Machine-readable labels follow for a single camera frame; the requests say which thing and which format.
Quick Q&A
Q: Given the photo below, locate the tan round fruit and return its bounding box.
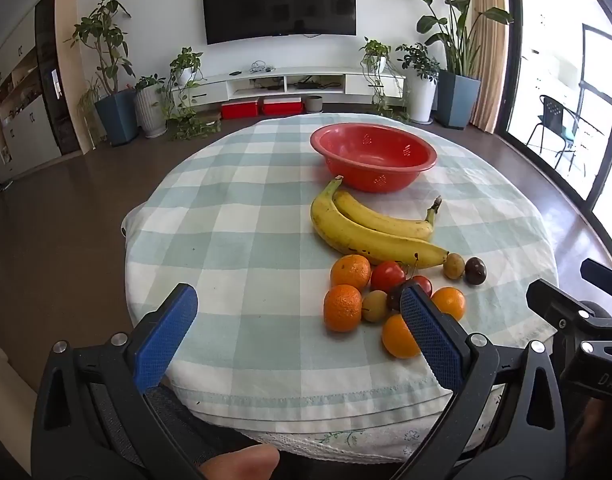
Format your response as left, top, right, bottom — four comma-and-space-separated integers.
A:
361, 290, 389, 323
443, 253, 466, 279

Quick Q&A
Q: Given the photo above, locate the dark purple plum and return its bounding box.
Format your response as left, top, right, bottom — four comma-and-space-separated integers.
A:
386, 282, 411, 311

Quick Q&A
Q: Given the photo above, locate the beige curtain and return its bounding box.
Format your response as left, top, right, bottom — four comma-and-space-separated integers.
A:
468, 0, 512, 133

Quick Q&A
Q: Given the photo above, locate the dark wall panel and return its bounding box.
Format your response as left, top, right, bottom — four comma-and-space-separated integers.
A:
34, 0, 81, 156

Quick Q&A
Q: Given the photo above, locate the white wall cabinet unit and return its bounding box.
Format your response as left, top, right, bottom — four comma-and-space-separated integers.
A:
0, 0, 61, 186

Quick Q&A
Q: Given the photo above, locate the black metal chair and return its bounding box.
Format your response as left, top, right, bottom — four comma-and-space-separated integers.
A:
526, 95, 594, 176

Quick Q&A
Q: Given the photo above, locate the large red tomato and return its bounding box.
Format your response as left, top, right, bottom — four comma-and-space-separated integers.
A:
370, 261, 407, 293

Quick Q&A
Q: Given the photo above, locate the red plastic bowl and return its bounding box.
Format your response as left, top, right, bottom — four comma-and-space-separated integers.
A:
310, 122, 437, 194

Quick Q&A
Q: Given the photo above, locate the person's left hand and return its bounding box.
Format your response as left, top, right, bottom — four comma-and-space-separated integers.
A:
196, 445, 281, 480

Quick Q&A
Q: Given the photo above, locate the red storage box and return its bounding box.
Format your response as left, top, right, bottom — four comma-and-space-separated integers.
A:
221, 100, 261, 120
262, 98, 303, 116

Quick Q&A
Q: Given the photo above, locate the long-stemmed yellow banana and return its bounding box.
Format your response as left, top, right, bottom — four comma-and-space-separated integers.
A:
333, 190, 443, 241

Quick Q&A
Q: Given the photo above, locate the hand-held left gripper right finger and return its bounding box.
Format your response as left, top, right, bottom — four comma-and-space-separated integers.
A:
396, 282, 567, 480

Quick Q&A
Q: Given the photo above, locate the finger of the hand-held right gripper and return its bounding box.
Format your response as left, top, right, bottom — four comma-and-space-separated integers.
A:
527, 279, 612, 341
580, 258, 612, 291

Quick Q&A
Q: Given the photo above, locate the bushy plant in white pot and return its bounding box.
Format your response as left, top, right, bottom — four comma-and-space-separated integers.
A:
396, 42, 439, 125

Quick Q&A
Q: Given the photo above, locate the broad-leaf plant in blue pot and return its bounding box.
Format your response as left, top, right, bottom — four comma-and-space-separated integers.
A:
388, 0, 514, 128

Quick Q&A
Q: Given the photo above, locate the green white checked tablecloth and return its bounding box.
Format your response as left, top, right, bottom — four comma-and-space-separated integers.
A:
123, 112, 559, 433

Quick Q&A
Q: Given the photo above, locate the leafy tree in blue pot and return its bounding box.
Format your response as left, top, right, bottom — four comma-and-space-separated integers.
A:
66, 0, 139, 147

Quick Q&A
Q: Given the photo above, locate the plant in white ribbed pot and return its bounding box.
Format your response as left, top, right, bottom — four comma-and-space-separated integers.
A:
134, 75, 169, 138

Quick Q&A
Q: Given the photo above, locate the white TV cabinet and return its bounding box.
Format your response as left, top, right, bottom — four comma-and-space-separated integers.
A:
186, 66, 407, 108

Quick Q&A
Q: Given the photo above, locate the orange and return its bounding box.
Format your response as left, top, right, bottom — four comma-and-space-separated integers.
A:
382, 314, 421, 359
431, 287, 466, 322
331, 255, 371, 292
324, 285, 363, 333

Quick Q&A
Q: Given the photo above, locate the white embroidered cloth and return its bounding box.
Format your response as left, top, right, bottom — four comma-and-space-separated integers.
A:
236, 392, 507, 463

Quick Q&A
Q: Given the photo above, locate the black-framed glass door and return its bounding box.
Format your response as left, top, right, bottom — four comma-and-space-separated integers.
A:
506, 0, 612, 261

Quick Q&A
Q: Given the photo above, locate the large yellow banana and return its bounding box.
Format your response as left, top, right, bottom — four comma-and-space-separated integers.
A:
311, 176, 449, 269

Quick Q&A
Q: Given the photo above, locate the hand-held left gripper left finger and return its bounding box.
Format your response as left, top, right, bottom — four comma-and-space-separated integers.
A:
30, 282, 207, 480

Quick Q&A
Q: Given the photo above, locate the dark passion fruit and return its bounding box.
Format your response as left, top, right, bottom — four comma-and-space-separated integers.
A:
465, 257, 487, 286

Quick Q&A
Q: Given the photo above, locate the wall-mounted black television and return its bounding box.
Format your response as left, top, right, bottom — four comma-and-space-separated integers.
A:
202, 0, 357, 46

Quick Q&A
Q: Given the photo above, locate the trailing green pothos plant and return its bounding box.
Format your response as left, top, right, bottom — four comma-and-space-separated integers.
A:
358, 37, 411, 123
163, 47, 221, 141

